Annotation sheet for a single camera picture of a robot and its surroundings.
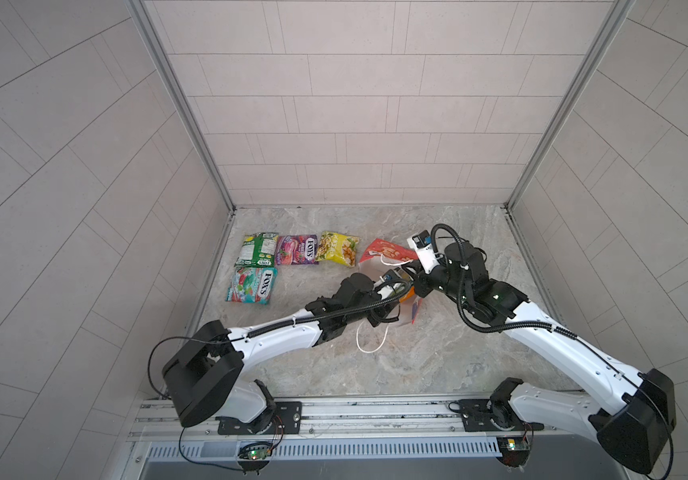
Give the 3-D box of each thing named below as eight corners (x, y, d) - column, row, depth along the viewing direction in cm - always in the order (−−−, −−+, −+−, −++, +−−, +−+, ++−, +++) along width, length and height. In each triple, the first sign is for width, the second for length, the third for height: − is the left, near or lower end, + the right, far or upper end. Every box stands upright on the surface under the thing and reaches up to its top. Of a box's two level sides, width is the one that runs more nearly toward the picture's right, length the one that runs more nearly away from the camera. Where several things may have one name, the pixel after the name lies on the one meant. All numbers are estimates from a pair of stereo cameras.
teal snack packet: (229, 304, 92) (225, 299, 89) (238, 271, 99) (235, 266, 97) (270, 304, 92) (268, 299, 89) (277, 272, 99) (275, 266, 97)
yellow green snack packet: (316, 262, 102) (314, 255, 99) (323, 239, 109) (322, 231, 105) (354, 268, 101) (354, 261, 97) (359, 244, 107) (359, 236, 104)
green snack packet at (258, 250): (237, 269, 100) (233, 262, 97) (247, 238, 109) (244, 231, 106) (273, 269, 100) (270, 263, 97) (280, 238, 109) (277, 231, 106)
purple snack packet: (273, 265, 101) (272, 260, 99) (279, 239, 108) (277, 234, 106) (318, 265, 101) (317, 260, 99) (320, 239, 108) (320, 234, 106)
